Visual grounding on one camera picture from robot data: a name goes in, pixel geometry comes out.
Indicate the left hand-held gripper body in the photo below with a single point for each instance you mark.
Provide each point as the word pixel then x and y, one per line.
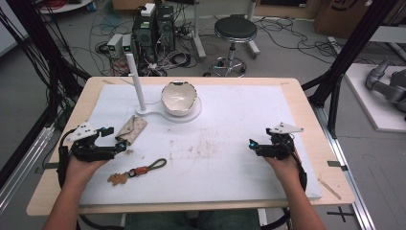
pixel 91 150

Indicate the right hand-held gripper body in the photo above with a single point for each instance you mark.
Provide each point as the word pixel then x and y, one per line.
pixel 279 145

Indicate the beige fabric pouch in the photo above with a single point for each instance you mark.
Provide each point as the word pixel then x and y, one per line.
pixel 131 129

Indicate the person's left hand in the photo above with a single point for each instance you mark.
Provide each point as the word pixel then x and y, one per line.
pixel 82 171

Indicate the person's right hand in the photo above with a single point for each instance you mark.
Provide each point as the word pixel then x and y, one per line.
pixel 284 168

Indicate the white foam mat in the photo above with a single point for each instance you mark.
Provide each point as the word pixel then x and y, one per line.
pixel 223 159

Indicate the white stand with pole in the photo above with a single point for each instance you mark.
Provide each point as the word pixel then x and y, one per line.
pixel 142 105

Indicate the wooden table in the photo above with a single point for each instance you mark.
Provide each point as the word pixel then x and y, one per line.
pixel 332 150

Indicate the grey tape piece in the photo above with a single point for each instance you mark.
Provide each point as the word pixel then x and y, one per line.
pixel 337 165

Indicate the white ceramic bowl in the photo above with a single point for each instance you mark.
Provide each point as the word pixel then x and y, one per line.
pixel 178 97

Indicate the grey power supply unit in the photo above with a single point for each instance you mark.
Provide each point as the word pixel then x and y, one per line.
pixel 127 44
pixel 114 44

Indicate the white platform board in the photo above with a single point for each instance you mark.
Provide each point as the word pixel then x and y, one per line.
pixel 367 108

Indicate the white desk leg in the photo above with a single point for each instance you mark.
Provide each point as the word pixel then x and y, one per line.
pixel 252 35
pixel 198 32

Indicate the person's legs in jeans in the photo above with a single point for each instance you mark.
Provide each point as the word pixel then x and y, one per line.
pixel 191 221

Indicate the black computer tower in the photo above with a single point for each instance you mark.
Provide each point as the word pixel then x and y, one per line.
pixel 166 28
pixel 144 38

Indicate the black round stool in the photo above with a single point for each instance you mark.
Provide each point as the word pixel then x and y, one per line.
pixel 235 30

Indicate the white box on computer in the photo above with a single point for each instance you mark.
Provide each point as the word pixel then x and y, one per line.
pixel 148 9

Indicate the cardboard box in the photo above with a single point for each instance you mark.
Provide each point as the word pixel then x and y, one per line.
pixel 344 16

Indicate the aluminium rail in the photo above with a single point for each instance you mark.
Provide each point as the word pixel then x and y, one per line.
pixel 22 166
pixel 348 179

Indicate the black metal frame post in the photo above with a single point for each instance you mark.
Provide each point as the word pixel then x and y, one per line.
pixel 348 54

